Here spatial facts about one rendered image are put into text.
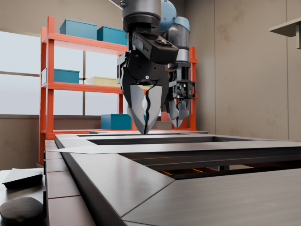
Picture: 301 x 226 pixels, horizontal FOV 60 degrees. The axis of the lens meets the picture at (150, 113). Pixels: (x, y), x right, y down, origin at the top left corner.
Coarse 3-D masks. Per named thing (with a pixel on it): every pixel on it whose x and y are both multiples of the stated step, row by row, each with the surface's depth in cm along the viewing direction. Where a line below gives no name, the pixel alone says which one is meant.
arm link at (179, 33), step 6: (180, 18) 85; (174, 24) 86; (180, 24) 85; (186, 24) 86; (168, 30) 84; (174, 30) 85; (180, 30) 85; (186, 30) 86; (168, 36) 84; (174, 36) 85; (180, 36) 85; (186, 36) 86; (174, 42) 85; (180, 42) 85; (186, 42) 86; (180, 48) 85; (186, 48) 86
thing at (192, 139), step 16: (112, 144) 98; (128, 144) 101; (64, 160) 67; (144, 160) 56; (160, 160) 57; (176, 160) 58; (192, 160) 60; (208, 160) 62; (224, 160) 62; (240, 160) 64; (256, 160) 66; (272, 160) 68; (288, 160) 70; (80, 176) 38; (80, 192) 38; (96, 192) 26; (96, 208) 26; (96, 224) 26; (112, 224) 20
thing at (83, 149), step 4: (64, 148) 63; (68, 148) 63; (72, 148) 63; (76, 148) 63; (80, 148) 63; (84, 148) 62; (72, 152) 55; (76, 152) 55; (80, 152) 54; (84, 152) 54; (88, 152) 54
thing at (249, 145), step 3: (234, 144) 74; (237, 144) 74; (240, 144) 74; (243, 144) 74; (246, 144) 74; (249, 144) 74; (252, 144) 74; (255, 144) 74; (258, 144) 74; (261, 144) 74; (252, 147) 67; (255, 147) 67; (258, 147) 67; (261, 147) 67; (264, 147) 67; (267, 147) 67; (270, 147) 67; (273, 147) 67; (276, 147) 67
